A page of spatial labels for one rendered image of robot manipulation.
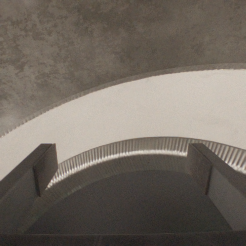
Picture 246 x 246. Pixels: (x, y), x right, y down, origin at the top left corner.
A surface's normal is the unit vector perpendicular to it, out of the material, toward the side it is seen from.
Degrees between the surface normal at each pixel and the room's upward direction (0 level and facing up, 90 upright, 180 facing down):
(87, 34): 0
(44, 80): 0
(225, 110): 90
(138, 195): 5
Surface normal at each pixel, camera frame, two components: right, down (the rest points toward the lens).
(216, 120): -0.28, -0.76
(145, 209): -0.01, 0.62
